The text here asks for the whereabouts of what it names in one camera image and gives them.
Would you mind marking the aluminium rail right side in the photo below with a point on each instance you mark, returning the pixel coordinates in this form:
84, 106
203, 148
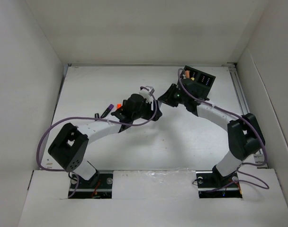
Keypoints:
258, 156

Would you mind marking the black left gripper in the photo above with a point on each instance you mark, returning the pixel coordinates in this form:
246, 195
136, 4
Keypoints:
150, 112

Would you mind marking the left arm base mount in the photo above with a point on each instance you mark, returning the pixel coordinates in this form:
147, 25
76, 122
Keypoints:
100, 189

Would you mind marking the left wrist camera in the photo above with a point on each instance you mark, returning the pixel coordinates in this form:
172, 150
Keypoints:
146, 92

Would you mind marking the orange pastel highlighter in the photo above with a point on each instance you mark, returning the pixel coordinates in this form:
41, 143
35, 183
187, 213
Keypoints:
187, 74

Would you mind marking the black highlighter purple cap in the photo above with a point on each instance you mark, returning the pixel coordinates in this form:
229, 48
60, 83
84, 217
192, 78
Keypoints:
107, 111

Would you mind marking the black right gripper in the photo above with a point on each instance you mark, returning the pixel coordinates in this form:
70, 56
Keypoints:
167, 97

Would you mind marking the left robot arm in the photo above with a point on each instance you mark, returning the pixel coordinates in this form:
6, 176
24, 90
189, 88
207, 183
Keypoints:
69, 146

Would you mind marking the black two-compartment container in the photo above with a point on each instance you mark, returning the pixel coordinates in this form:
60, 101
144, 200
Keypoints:
200, 77

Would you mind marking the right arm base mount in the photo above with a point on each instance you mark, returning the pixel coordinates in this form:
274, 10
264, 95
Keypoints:
212, 185

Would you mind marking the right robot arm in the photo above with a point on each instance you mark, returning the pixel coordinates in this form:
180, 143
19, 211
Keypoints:
244, 134

